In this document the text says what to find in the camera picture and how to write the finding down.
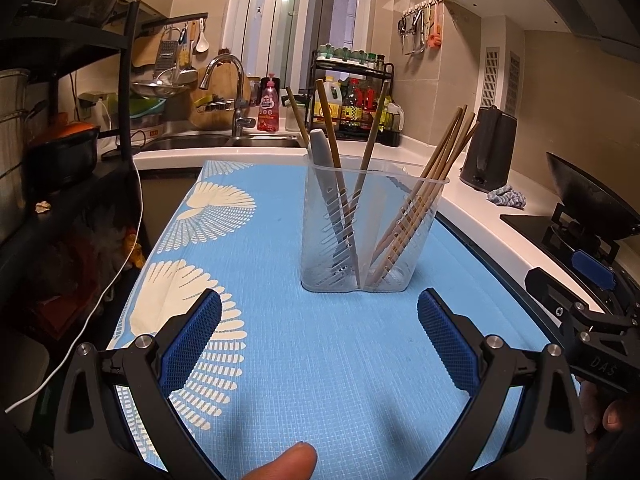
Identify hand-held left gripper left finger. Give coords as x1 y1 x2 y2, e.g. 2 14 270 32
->
52 287 223 480

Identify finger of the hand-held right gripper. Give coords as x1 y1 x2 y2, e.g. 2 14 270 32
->
525 267 626 341
571 249 640 311

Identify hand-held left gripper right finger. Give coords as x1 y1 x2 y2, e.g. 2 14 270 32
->
416 287 588 480

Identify clear plastic utensil holder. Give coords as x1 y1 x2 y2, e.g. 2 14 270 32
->
300 157 451 293

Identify grey handled fork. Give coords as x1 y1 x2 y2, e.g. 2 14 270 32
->
306 129 361 286

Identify person's right hand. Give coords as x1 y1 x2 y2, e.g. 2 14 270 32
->
580 382 638 457

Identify person's left hand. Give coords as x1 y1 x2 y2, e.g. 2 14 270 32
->
235 442 319 480

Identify black burner grate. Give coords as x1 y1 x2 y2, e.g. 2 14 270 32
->
542 202 623 267

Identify black wok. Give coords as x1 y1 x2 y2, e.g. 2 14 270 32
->
545 151 640 241

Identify grey crumpled cloth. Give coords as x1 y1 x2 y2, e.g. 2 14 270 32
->
486 184 529 212

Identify blue printed mat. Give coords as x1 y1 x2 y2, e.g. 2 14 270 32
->
107 159 583 480

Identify black electric kettle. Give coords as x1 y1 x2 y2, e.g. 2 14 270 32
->
459 105 519 192

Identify steel sink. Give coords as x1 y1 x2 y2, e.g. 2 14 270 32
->
132 131 301 155

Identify black spice rack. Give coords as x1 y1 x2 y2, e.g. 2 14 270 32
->
310 50 396 147

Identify black pot orange lid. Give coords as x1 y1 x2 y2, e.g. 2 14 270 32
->
26 120 101 188

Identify glass jar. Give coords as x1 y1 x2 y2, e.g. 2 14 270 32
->
284 102 307 133

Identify green plastic basin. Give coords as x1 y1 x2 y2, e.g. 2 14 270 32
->
127 96 168 120

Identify red capped sauce bottle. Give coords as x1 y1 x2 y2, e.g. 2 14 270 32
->
360 82 381 133

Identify red dish soap bottle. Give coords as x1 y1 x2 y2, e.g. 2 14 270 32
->
257 72 281 134

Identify dark sauce bottle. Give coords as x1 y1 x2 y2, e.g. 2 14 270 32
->
342 79 362 133

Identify chrome kitchen faucet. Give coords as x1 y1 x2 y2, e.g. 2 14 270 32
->
199 53 257 138

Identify large oil jug yellow label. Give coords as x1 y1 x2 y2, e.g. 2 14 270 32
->
312 76 345 133

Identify metal bowl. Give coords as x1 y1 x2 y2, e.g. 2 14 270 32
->
131 79 200 101

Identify round wooden cutting board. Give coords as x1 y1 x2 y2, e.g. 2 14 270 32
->
189 62 253 132

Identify steel stockpot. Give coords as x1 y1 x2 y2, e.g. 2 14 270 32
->
0 69 32 246

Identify hanging orange tool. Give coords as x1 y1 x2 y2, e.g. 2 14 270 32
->
427 5 443 50

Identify hanging metal tongs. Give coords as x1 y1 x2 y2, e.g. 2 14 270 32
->
412 7 431 57

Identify hanging metal grater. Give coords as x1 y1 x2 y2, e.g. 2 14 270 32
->
154 29 180 72

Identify black shelf rack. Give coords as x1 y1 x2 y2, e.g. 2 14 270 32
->
0 1 148 321

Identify hanging yellow brush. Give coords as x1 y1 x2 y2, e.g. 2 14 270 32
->
177 22 197 68

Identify hanging metal scissors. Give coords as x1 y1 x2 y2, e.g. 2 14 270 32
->
397 10 416 51

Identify hanging wooden board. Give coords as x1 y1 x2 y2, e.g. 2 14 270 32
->
131 30 163 68

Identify row of spice jars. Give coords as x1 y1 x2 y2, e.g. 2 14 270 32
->
317 44 387 72

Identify white cable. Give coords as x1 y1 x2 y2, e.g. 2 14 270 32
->
5 97 147 413

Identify wall vent grille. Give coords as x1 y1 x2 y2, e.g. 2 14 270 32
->
484 47 501 111
507 51 522 116

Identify white wall socket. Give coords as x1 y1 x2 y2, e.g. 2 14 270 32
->
79 91 113 128

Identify wall hook rail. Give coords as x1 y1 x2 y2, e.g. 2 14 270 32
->
402 0 444 17

